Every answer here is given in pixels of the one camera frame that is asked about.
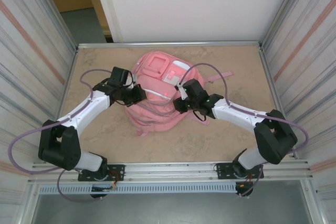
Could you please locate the pink student backpack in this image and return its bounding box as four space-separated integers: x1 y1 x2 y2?
124 52 234 137

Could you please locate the aluminium table edge bar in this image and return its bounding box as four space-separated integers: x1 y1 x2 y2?
77 40 263 49

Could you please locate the corrugated translucent side panel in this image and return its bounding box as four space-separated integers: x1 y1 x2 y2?
0 0 79 204
258 0 336 204

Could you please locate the white door frame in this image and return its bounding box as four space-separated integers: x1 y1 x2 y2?
90 0 124 43

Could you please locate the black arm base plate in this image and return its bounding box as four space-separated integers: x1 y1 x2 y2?
214 162 265 180
78 164 125 182

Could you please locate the slotted grey cable duct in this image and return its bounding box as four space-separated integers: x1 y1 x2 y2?
38 183 237 195

